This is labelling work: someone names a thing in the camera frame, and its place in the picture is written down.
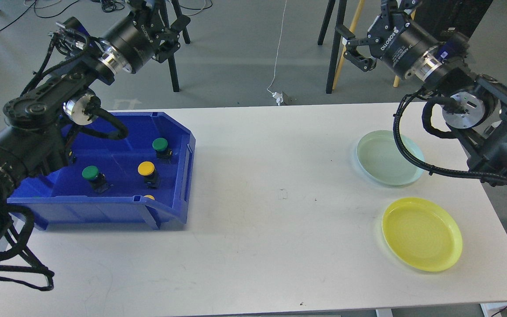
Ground wooden easel legs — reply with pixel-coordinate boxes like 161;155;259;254
332;0;417;91

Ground black cabinet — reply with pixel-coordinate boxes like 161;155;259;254
414;0;493;42

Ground black tripod right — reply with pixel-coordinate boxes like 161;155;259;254
316;0;347;94

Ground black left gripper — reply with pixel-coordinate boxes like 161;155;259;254
99;8;191;74

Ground black tripod left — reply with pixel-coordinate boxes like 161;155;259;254
159;0;191;92

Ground yellow plate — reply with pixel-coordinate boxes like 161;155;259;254
382;197;463;272

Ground blue plastic bin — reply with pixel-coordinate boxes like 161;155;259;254
7;112;196;229

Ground black tripod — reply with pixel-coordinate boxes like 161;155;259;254
159;0;191;92
316;0;347;94

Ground white power plug adapter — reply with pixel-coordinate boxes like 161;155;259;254
271;92;296;106

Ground light green plate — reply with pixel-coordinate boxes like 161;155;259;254
355;130;424;187

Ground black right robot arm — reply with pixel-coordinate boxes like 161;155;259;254
326;1;507;186

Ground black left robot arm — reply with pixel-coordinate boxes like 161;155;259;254
0;0;191;291

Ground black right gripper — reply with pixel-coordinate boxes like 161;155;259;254
335;12;442;81

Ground white power cable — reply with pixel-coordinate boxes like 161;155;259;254
266;0;288;94

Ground black floor cables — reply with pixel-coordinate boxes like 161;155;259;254
0;0;213;60

